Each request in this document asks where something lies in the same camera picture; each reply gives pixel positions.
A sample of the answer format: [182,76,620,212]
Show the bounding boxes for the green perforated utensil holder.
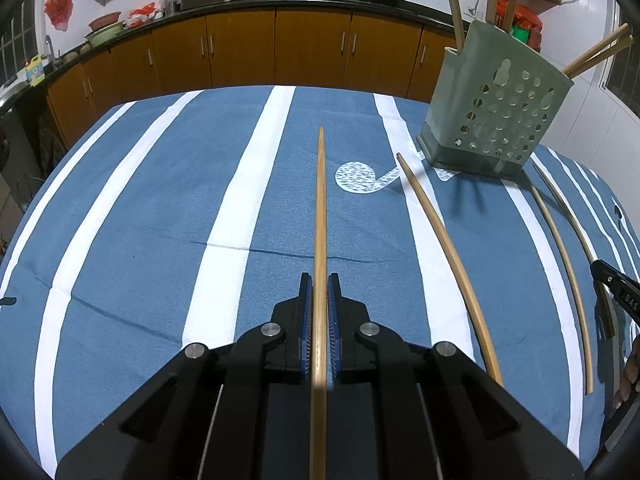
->
[417,20,576,182]

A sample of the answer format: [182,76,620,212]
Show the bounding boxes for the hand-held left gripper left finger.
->
[55,272,314,480]

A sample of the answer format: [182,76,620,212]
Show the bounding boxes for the red basin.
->
[88,10,124,32]

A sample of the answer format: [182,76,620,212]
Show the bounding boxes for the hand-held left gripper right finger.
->
[328,273,586,480]

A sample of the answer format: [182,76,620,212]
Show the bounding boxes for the pile of red bags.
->
[494,2,544,52]

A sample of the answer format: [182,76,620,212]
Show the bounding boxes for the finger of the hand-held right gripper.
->
[590,258,640,323]

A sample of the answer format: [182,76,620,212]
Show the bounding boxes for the wooden lower kitchen cabinets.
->
[44,7,447,135]

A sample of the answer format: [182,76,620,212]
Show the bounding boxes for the green basin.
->
[84,21,126,50]

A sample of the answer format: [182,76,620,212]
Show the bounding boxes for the yellow detergent bottle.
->
[27,54,47,87]

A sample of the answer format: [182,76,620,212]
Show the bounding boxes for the small barred window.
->
[0,0,38,81]

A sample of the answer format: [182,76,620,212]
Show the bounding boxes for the blue white striped tablecloth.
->
[0,85,640,480]

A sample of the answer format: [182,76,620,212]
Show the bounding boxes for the black kitchen countertop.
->
[0,0,453,108]

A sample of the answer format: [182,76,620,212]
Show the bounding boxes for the person's right hand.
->
[613,334,640,409]

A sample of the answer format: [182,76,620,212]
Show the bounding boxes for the small red plastic bag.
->
[125,2,157,29]

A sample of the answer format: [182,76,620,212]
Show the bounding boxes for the hanging red plastic bag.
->
[43,0,75,31]

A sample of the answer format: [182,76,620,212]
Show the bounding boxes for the large barred window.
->
[600,0,640,113]

